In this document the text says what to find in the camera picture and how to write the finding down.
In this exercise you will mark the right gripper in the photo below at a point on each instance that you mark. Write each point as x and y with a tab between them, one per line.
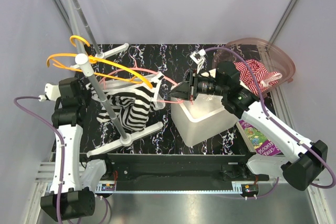
187	90

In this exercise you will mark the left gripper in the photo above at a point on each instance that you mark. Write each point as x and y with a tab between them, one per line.
87	94

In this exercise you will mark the black white striped tank top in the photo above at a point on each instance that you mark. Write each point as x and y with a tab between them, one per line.
133	103

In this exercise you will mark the red white striped tank top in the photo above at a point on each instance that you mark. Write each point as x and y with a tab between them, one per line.
254	77

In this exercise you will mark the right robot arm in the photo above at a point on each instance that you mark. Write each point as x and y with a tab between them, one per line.
302	160

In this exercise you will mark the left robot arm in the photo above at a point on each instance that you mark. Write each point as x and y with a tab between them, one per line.
72	193

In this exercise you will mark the white foam box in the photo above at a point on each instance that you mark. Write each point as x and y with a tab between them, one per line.
199	120

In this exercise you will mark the black marble pattern mat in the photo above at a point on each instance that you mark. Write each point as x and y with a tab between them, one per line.
173	61

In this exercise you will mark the white clothes rack base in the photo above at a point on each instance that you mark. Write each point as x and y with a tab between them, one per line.
84	64

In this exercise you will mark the purple children's book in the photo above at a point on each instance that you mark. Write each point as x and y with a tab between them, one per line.
256	141

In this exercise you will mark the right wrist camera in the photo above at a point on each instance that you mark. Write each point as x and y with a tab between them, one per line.
199	58

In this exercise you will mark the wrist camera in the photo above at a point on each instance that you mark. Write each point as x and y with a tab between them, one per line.
51	93
199	58

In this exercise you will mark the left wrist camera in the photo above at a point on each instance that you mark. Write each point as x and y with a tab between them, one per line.
51	93

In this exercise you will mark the aluminium frame rail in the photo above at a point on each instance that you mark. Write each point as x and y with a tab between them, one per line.
300	164

